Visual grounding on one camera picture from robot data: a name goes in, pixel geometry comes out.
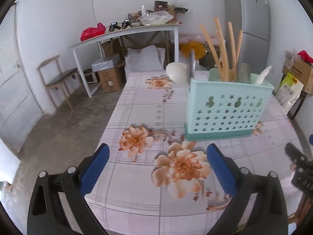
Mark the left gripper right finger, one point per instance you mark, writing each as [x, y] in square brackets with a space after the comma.
[268, 214]

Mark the mint green utensil basket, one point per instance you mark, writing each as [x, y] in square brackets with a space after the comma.
[222, 110]

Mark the red plastic bag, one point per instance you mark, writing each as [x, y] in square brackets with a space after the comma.
[92, 32]

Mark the wooden chair black seat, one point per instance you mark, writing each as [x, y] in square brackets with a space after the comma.
[58, 82]

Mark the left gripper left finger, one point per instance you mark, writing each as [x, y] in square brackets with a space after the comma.
[46, 214]

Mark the white door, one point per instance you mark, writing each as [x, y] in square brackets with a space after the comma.
[20, 110]

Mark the grey refrigerator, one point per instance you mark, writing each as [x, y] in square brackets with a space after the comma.
[253, 18]

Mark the floral tablecloth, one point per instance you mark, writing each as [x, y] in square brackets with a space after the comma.
[155, 182]

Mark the cardboard box under table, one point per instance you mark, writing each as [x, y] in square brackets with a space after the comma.
[113, 79]

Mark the metal spoon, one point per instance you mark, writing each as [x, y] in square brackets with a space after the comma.
[243, 73]

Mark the bundle of wooden chopsticks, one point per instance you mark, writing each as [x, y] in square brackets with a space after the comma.
[227, 69]

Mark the white side table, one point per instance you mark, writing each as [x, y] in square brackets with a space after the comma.
[170, 29]

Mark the green yellow rice bag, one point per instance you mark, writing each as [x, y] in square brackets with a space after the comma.
[289, 92]

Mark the clear plastic bag on table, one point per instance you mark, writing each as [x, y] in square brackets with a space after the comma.
[157, 18]

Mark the white sack under table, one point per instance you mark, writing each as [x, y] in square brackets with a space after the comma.
[150, 58]

